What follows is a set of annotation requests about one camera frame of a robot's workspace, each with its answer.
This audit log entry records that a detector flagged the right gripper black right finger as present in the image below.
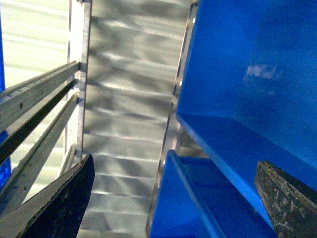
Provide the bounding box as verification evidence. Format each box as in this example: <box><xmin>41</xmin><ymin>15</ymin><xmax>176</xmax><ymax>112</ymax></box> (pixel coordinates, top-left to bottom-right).
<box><xmin>255</xmin><ymin>161</ymin><xmax>317</xmax><ymax>238</ymax></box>

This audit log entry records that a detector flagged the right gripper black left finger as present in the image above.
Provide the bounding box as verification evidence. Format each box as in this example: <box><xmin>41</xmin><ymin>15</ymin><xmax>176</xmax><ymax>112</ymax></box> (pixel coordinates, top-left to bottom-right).
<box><xmin>0</xmin><ymin>154</ymin><xmax>95</xmax><ymax>238</ymax></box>

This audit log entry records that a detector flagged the left blue plastic bin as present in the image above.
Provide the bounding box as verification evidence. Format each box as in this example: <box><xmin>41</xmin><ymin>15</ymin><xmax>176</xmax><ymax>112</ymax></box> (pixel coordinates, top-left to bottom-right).
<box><xmin>149</xmin><ymin>150</ymin><xmax>276</xmax><ymax>238</ymax></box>

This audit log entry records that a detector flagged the blue plastic bin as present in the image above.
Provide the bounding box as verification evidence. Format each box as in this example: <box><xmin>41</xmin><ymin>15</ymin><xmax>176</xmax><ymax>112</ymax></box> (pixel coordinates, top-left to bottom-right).
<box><xmin>176</xmin><ymin>0</ymin><xmax>317</xmax><ymax>222</ymax></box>
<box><xmin>149</xmin><ymin>150</ymin><xmax>276</xmax><ymax>238</ymax></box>

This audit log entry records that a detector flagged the middle blue plastic bin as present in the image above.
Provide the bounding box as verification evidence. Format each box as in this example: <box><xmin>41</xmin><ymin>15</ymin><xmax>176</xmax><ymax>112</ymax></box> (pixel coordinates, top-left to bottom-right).
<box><xmin>176</xmin><ymin>0</ymin><xmax>317</xmax><ymax>222</ymax></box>

